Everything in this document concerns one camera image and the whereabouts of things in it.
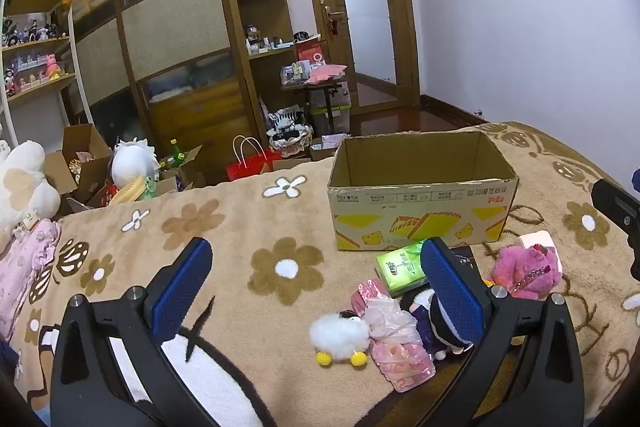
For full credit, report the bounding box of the red box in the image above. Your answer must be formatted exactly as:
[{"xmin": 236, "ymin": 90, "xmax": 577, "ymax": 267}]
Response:
[{"xmin": 296, "ymin": 38, "xmax": 326, "ymax": 64}]

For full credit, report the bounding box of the small brown cardboard box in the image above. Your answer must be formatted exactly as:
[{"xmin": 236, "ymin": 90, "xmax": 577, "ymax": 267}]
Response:
[{"xmin": 160, "ymin": 144, "xmax": 207, "ymax": 191}]

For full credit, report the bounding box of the green tissue pack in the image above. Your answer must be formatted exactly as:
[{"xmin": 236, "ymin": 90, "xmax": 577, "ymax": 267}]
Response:
[{"xmin": 375, "ymin": 241, "xmax": 432, "ymax": 299}]

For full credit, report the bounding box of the wooden corner shelf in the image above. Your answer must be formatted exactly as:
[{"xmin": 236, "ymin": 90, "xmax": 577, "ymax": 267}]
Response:
[{"xmin": 220, "ymin": 0, "xmax": 301, "ymax": 158}]

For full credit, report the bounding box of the pink plush toy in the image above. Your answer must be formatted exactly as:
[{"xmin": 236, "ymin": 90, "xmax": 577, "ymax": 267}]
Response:
[{"xmin": 487, "ymin": 244, "xmax": 563, "ymax": 300}]

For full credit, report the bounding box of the dark blue plush doll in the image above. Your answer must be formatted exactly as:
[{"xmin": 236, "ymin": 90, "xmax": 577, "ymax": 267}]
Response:
[{"xmin": 409, "ymin": 288, "xmax": 473, "ymax": 362}]

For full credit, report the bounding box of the plain open cardboard box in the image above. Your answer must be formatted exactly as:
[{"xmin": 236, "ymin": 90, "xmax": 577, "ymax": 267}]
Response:
[{"xmin": 44, "ymin": 124, "xmax": 114, "ymax": 208}]

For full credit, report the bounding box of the red gift bag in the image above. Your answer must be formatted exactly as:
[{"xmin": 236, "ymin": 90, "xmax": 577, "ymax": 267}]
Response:
[{"xmin": 226, "ymin": 135, "xmax": 282, "ymax": 182}]

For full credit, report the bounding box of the white and wood display shelf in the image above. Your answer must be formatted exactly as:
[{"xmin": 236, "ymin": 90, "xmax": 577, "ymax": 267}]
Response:
[{"xmin": 0, "ymin": 0, "xmax": 94, "ymax": 128}]

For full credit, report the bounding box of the pink and white box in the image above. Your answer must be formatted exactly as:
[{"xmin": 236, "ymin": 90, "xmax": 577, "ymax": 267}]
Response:
[{"xmin": 517, "ymin": 231, "xmax": 563, "ymax": 273}]

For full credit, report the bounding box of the pink floral cloth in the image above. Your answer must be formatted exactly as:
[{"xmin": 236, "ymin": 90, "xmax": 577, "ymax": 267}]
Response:
[{"xmin": 0, "ymin": 219, "xmax": 62, "ymax": 343}]

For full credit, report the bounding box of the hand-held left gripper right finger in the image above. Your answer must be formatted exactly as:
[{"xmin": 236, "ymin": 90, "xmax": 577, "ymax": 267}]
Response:
[{"xmin": 420, "ymin": 237, "xmax": 586, "ymax": 427}]

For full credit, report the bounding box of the cardboard box yellow print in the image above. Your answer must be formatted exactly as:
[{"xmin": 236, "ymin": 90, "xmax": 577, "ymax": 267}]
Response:
[{"xmin": 327, "ymin": 130, "xmax": 521, "ymax": 252}]

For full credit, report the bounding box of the white fluffy sheep plush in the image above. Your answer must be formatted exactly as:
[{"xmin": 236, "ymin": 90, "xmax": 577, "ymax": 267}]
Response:
[{"xmin": 308, "ymin": 311, "xmax": 372, "ymax": 368}]

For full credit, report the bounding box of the wicker basket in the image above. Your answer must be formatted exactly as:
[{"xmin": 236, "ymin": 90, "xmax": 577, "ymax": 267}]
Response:
[{"xmin": 267, "ymin": 104, "xmax": 314, "ymax": 158}]

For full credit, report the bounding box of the wooden wardrobe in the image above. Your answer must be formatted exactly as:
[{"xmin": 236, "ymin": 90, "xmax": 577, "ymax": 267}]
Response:
[{"xmin": 47, "ymin": 0, "xmax": 251, "ymax": 188}]

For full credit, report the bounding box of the white-haired plush doll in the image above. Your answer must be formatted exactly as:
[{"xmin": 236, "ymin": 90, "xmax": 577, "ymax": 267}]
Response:
[{"xmin": 111, "ymin": 137, "xmax": 162, "ymax": 188}]

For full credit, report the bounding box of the small side table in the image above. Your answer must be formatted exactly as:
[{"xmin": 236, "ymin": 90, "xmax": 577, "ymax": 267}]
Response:
[{"xmin": 280, "ymin": 77, "xmax": 352, "ymax": 138}]

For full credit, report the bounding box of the white flower-shaped plush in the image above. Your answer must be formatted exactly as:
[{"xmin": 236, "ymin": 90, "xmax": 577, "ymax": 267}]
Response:
[{"xmin": 0, "ymin": 139, "xmax": 62, "ymax": 233}]

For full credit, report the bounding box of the clear storage bin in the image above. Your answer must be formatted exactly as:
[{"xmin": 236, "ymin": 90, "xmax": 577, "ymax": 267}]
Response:
[{"xmin": 307, "ymin": 104, "xmax": 352, "ymax": 138}]

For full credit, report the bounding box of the brown flower print blanket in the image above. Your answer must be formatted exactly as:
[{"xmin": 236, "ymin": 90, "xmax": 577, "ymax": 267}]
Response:
[{"xmin": 0, "ymin": 122, "xmax": 640, "ymax": 427}]

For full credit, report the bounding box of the pale yellow ribbed toy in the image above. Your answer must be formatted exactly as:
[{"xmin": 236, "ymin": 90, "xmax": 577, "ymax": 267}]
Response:
[{"xmin": 107, "ymin": 177, "xmax": 151, "ymax": 206}]

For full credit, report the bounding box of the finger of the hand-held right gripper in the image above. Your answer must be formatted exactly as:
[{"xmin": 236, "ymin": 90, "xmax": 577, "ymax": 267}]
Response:
[{"xmin": 590, "ymin": 179, "xmax": 640, "ymax": 239}]

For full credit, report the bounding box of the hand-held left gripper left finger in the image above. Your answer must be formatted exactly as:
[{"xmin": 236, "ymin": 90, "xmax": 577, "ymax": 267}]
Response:
[{"xmin": 50, "ymin": 237, "xmax": 213, "ymax": 427}]

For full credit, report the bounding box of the pink plastic-wrapped packet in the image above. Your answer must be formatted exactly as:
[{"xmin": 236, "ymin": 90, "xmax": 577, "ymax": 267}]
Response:
[{"xmin": 349, "ymin": 279, "xmax": 437, "ymax": 394}]

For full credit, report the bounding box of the row of small figurines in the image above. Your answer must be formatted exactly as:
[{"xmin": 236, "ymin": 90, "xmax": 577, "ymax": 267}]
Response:
[{"xmin": 0, "ymin": 19, "xmax": 66, "ymax": 48}]

